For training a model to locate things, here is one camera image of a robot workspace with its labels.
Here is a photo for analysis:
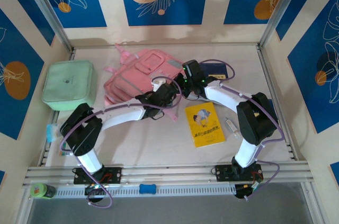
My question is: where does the dark blue yellow-label book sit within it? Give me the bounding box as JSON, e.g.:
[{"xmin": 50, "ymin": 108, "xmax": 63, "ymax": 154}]
[
  {"xmin": 266, "ymin": 98, "xmax": 276, "ymax": 115},
  {"xmin": 199, "ymin": 61, "xmax": 230, "ymax": 82}
]

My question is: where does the pink backpack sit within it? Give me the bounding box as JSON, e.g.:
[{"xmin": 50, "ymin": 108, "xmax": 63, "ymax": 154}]
[{"xmin": 102, "ymin": 43, "xmax": 186, "ymax": 124}]

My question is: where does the yellow cartoon cover book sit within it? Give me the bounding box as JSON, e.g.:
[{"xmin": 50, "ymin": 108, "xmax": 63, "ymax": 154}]
[{"xmin": 184, "ymin": 101, "xmax": 226, "ymax": 149}]

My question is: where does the mint green zip case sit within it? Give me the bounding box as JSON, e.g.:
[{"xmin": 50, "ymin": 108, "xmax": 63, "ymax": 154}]
[{"xmin": 41, "ymin": 59, "xmax": 98, "ymax": 111}]

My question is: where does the blue bone-shaped clip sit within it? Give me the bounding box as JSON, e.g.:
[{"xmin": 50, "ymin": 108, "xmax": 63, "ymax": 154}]
[{"xmin": 139, "ymin": 183, "xmax": 157, "ymax": 195}]

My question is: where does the blue white plastic packet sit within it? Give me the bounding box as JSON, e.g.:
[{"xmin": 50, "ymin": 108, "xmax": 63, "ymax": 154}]
[{"xmin": 46, "ymin": 122, "xmax": 59, "ymax": 144}]

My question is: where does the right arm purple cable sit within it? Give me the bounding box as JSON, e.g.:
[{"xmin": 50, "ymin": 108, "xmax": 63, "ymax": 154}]
[{"xmin": 198, "ymin": 59, "xmax": 286, "ymax": 201}]

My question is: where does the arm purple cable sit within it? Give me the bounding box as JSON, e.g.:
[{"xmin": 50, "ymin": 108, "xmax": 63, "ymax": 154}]
[
  {"xmin": 198, "ymin": 59, "xmax": 286, "ymax": 201},
  {"xmin": 59, "ymin": 83, "xmax": 183, "ymax": 209}
]

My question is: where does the aluminium table side rail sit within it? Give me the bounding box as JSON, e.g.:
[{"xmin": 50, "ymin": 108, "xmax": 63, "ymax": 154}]
[
  {"xmin": 257, "ymin": 45, "xmax": 300, "ymax": 162},
  {"xmin": 38, "ymin": 49, "xmax": 76, "ymax": 168}
]

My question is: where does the aluminium table cross rail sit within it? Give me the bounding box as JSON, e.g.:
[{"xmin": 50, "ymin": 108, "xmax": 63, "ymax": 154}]
[{"xmin": 22, "ymin": 160, "xmax": 315, "ymax": 187}]

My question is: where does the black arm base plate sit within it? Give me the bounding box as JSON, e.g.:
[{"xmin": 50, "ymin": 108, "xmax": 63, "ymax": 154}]
[
  {"xmin": 73, "ymin": 167, "xmax": 122, "ymax": 185},
  {"xmin": 216, "ymin": 164, "xmax": 263, "ymax": 182}
]

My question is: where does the grey slotted cable duct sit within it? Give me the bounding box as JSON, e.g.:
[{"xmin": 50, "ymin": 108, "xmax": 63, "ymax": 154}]
[{"xmin": 54, "ymin": 184, "xmax": 236, "ymax": 198}]

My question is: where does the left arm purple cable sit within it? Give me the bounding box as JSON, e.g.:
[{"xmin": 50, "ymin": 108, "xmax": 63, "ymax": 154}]
[{"xmin": 59, "ymin": 83, "xmax": 183, "ymax": 209}]

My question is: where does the aluminium frame post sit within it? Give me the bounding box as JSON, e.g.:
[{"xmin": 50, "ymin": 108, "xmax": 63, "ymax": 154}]
[
  {"xmin": 258, "ymin": 0, "xmax": 301, "ymax": 48},
  {"xmin": 20, "ymin": 0, "xmax": 74, "ymax": 51}
]

